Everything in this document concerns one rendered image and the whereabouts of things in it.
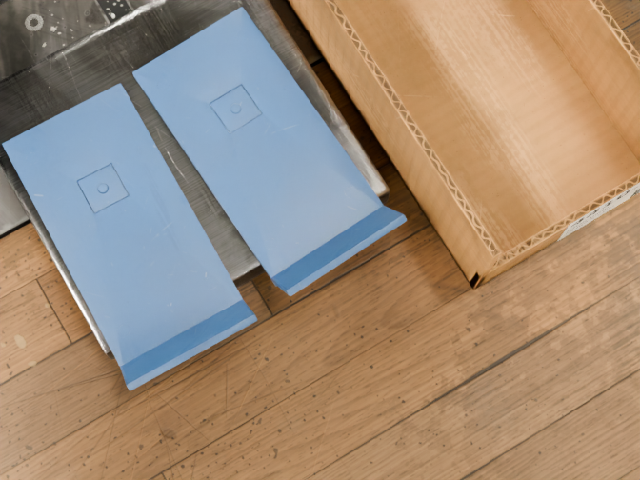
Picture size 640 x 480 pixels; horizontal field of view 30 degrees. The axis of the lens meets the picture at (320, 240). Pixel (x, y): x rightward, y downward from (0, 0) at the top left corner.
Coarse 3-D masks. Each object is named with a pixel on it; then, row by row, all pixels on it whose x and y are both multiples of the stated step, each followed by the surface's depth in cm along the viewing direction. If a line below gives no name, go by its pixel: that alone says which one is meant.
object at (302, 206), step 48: (192, 48) 64; (240, 48) 64; (192, 96) 64; (288, 96) 64; (192, 144) 63; (240, 144) 63; (288, 144) 63; (336, 144) 63; (240, 192) 62; (288, 192) 62; (336, 192) 62; (288, 240) 62; (336, 240) 61; (288, 288) 58
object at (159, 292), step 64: (64, 128) 63; (128, 128) 63; (64, 192) 62; (128, 192) 62; (64, 256) 61; (128, 256) 61; (192, 256) 61; (128, 320) 60; (192, 320) 60; (256, 320) 58; (128, 384) 57
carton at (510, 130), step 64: (320, 0) 61; (384, 0) 67; (448, 0) 67; (512, 0) 67; (576, 0) 61; (384, 64) 66; (448, 64) 66; (512, 64) 66; (576, 64) 66; (384, 128) 62; (448, 128) 65; (512, 128) 65; (576, 128) 65; (448, 192) 58; (512, 192) 64; (576, 192) 64; (512, 256) 61
